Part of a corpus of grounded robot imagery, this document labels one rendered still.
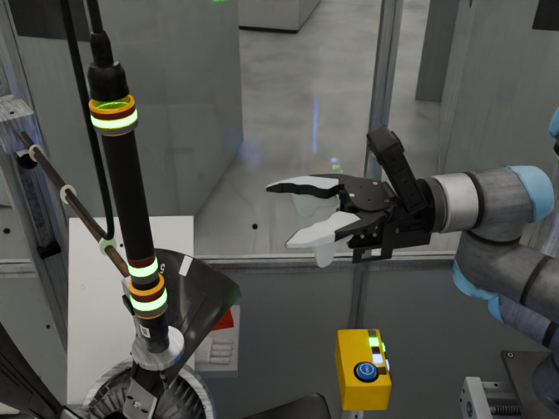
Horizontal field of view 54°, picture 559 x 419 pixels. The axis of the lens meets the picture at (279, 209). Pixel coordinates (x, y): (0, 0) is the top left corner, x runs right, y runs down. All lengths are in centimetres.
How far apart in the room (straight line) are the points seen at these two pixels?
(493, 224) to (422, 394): 146
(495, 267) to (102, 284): 78
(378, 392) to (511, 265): 56
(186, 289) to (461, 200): 46
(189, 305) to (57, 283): 69
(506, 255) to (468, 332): 116
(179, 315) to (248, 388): 113
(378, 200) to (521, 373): 80
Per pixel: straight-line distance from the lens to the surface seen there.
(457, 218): 70
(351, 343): 129
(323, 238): 61
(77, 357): 123
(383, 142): 62
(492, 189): 72
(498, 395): 140
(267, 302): 170
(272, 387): 203
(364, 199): 66
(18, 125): 118
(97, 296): 121
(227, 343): 155
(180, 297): 93
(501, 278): 79
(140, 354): 77
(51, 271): 152
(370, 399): 126
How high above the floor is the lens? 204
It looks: 35 degrees down
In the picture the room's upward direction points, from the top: straight up
